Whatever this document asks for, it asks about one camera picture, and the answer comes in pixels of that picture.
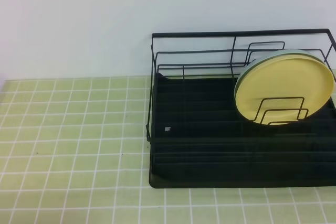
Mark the yellow plate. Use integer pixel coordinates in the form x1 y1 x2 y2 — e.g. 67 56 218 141
235 55 334 125

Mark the pale green plate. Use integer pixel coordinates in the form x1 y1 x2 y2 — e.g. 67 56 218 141
234 49 323 96

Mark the black wire dish rack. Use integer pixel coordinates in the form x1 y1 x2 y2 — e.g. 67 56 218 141
146 28 335 188

